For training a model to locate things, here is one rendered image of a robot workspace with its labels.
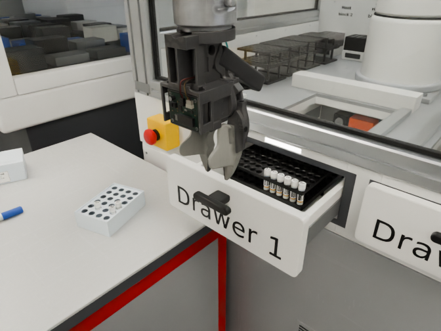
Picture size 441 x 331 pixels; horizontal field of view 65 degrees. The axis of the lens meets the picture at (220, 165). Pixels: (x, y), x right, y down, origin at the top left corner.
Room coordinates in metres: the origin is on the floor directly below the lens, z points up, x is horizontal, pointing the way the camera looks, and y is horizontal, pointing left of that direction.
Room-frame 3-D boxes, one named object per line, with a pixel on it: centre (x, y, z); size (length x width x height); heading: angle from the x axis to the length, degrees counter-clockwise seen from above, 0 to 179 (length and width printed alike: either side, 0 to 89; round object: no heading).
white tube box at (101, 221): (0.61, 0.23, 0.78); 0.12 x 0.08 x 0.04; 156
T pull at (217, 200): (0.46, 0.01, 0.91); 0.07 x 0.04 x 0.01; 48
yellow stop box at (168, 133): (0.80, 0.14, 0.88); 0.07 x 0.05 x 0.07; 48
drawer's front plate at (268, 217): (0.48, -0.01, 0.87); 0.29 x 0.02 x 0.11; 48
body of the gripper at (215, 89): (0.44, 0.02, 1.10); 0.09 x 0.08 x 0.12; 138
